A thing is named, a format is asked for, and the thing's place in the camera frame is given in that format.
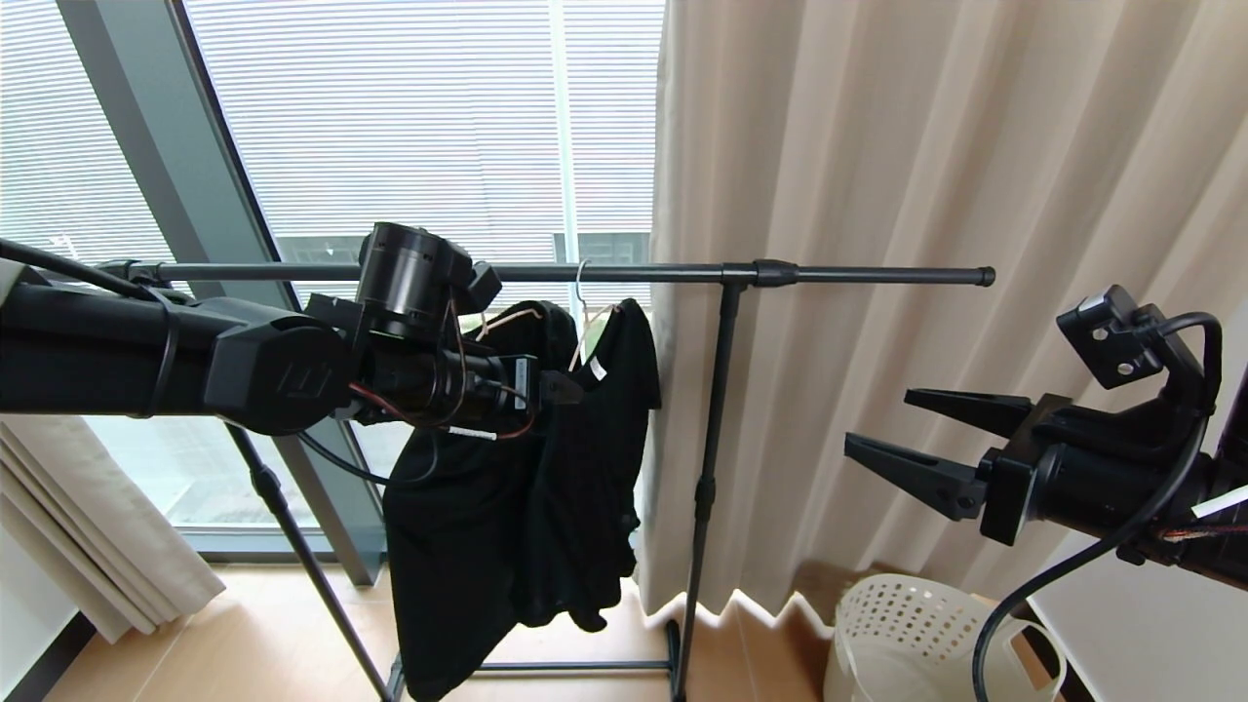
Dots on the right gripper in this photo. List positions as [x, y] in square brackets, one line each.
[1082, 478]

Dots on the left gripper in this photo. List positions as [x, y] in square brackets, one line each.
[439, 385]

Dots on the black shirt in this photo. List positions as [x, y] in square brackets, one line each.
[595, 468]

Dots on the pink clothes hanger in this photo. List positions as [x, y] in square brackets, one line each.
[512, 317]
[582, 292]

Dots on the black shorts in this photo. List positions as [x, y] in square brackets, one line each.
[448, 546]

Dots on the black clothes rack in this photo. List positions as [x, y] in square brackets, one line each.
[858, 275]

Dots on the white laundry basket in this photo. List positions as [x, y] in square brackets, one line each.
[907, 624]

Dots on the beige curtain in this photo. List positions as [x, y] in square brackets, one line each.
[877, 175]
[78, 526]

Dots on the window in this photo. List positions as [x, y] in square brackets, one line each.
[195, 117]

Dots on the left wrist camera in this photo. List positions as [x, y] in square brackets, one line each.
[480, 286]

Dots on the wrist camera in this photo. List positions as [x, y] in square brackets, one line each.
[1111, 336]
[480, 286]

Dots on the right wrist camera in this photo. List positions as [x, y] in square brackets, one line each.
[1111, 336]

